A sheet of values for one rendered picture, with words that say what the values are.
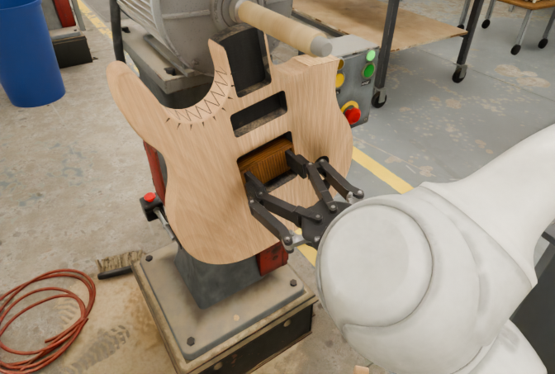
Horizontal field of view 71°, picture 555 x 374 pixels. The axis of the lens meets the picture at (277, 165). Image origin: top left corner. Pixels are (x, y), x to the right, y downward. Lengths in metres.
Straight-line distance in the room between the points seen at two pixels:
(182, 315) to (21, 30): 2.44
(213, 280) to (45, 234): 1.17
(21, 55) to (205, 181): 2.85
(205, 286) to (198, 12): 0.88
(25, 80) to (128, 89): 2.95
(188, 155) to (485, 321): 0.39
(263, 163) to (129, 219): 1.61
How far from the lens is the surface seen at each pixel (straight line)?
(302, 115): 0.61
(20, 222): 2.39
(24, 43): 3.31
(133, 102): 0.48
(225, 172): 0.58
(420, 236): 0.23
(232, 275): 1.32
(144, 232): 2.06
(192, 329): 1.33
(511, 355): 0.41
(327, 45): 0.50
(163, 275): 1.47
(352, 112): 0.91
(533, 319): 1.39
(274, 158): 0.61
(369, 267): 0.23
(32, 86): 3.43
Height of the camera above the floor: 1.43
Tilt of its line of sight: 37 degrees down
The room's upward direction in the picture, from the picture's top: straight up
